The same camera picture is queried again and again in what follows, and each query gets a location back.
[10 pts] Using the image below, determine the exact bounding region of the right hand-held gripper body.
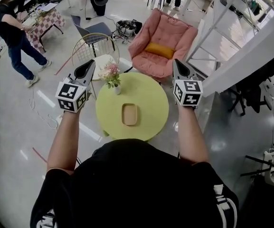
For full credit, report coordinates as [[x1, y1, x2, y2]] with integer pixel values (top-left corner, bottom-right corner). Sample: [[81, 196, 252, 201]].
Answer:
[[173, 75, 203, 107]]

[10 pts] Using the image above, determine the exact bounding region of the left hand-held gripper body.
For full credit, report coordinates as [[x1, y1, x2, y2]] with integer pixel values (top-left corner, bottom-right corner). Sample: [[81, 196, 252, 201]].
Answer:
[[55, 77, 91, 114]]

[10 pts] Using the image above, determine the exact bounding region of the person's right forearm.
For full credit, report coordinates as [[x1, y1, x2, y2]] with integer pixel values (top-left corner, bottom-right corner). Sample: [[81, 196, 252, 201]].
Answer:
[[177, 105, 210, 163]]

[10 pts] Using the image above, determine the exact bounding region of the person's left forearm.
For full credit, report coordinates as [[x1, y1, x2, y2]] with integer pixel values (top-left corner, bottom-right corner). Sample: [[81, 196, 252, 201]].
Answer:
[[47, 110, 83, 175]]

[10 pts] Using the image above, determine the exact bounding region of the red floor tape strip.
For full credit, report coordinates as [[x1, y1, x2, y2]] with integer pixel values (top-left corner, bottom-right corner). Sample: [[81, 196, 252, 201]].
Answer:
[[55, 56, 72, 76], [32, 147, 47, 163]]

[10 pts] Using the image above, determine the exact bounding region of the white seat cushion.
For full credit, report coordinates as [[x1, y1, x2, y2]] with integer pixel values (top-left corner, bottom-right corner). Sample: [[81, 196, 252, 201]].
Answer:
[[91, 54, 117, 81]]

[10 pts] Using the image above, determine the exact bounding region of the pink flower bouquet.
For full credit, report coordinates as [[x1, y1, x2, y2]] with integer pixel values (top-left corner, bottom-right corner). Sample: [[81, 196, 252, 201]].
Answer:
[[98, 59, 122, 89]]

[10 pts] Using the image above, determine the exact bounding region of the mustard yellow cushion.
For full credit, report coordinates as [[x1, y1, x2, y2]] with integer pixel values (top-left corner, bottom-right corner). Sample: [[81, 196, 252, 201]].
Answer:
[[144, 42, 176, 59]]

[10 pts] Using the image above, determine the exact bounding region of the round green-clothed table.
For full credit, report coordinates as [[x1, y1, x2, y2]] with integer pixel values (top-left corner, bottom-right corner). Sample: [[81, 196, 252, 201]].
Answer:
[[95, 72, 170, 142]]

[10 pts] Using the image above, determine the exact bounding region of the pink padded armchair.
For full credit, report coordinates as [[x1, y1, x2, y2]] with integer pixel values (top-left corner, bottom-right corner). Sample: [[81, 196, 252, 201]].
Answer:
[[128, 8, 198, 79]]

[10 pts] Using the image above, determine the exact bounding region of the grey chair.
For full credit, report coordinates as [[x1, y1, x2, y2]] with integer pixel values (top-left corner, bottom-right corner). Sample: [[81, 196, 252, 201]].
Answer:
[[70, 14, 115, 45]]

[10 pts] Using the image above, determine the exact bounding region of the white square column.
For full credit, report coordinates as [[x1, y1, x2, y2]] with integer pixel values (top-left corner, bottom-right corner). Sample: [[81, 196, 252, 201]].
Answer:
[[202, 6, 274, 98]]

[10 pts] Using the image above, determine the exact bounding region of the checkered cloth table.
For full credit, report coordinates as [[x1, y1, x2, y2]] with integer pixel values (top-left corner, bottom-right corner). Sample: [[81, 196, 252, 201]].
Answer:
[[17, 2, 66, 54]]

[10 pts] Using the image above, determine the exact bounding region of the black office chair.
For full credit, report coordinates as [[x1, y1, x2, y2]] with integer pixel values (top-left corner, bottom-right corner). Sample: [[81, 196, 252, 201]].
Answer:
[[227, 56, 274, 116]]

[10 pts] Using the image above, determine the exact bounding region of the person's black shirt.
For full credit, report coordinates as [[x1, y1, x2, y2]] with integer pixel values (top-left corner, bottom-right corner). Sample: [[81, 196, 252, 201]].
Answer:
[[29, 138, 239, 228]]

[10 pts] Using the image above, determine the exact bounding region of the gold wire chair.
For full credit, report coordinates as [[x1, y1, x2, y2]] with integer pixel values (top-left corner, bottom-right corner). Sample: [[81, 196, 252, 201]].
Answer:
[[71, 32, 120, 99]]

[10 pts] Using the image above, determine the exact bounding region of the white floor cable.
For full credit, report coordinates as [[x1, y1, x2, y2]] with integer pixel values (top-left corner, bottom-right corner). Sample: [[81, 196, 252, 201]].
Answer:
[[28, 89, 59, 129]]

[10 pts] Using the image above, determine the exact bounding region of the bundle of black cables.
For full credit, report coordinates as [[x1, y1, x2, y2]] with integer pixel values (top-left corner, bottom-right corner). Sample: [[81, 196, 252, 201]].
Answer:
[[114, 19, 143, 45]]

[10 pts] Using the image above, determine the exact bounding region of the black metal frame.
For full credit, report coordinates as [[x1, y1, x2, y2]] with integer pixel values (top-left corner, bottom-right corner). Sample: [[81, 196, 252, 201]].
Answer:
[[240, 154, 274, 178]]

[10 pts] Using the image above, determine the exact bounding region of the white striped strap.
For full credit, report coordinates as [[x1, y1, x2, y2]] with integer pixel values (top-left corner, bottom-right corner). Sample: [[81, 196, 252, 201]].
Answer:
[[214, 184, 238, 228], [36, 211, 57, 228]]

